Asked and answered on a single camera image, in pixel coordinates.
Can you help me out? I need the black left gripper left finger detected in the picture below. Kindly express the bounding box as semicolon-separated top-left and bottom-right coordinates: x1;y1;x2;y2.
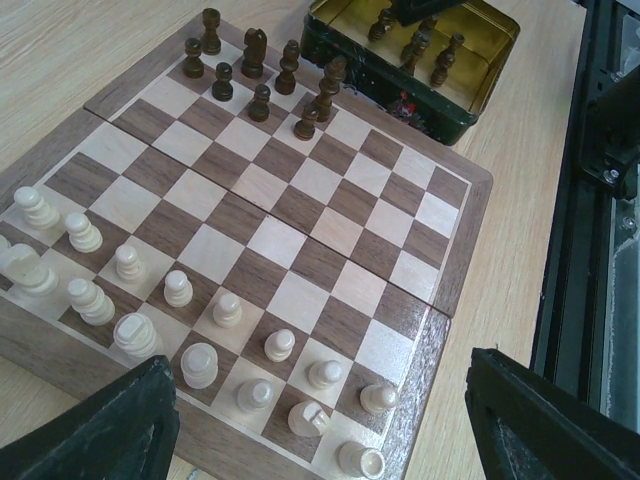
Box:
1;355;180;479

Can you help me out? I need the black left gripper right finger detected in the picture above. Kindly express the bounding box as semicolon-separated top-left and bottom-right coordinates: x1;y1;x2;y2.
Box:
465;348;639;479

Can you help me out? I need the wooden chess board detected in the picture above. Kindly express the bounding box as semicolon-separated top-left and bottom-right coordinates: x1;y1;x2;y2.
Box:
1;18;492;479

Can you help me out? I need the gold green metal tin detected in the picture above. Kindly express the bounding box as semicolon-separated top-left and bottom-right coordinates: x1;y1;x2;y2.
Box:
301;0;520;146

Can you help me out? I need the dark wooden chess queen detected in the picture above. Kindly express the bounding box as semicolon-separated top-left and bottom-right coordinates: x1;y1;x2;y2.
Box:
311;55;347;122

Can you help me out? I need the white chess queen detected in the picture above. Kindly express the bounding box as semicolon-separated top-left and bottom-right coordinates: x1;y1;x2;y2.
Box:
180;342;218;390

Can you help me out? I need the white chess king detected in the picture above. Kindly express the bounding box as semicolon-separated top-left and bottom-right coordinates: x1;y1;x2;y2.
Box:
113;312;165;361

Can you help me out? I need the white chess bishop far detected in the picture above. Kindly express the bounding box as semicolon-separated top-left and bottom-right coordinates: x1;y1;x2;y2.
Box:
67;278;115;326

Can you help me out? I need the white chess bishop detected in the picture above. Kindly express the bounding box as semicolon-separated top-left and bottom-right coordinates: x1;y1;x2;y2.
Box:
67;278;115;326
236;378;275;413

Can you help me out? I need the white chess bishop near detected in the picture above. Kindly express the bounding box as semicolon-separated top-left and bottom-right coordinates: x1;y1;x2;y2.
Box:
236;378;275;413

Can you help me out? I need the white chess knight near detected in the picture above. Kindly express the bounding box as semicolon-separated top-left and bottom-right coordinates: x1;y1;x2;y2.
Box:
288;400;330;437

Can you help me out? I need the white chess knight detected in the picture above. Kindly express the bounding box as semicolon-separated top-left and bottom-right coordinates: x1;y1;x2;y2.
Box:
1;243;59;297
288;400;330;437

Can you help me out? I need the white chess rook near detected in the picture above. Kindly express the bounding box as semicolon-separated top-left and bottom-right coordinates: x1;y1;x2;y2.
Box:
338;441;386;479

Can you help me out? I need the white chess knight far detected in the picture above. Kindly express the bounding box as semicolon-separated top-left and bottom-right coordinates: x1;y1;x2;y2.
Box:
1;243;59;297

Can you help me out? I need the dark chess bishop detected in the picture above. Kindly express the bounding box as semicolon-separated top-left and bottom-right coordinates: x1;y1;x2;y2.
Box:
274;39;300;95

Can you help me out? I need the dark chess rook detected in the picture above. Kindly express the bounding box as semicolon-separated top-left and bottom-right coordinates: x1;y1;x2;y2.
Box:
201;8;221;56

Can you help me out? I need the dark chess knight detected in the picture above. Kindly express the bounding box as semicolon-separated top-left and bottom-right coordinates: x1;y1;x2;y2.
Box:
241;28;267;79

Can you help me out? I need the black metal base rail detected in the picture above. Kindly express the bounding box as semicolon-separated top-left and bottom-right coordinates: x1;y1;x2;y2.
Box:
530;1;639;430

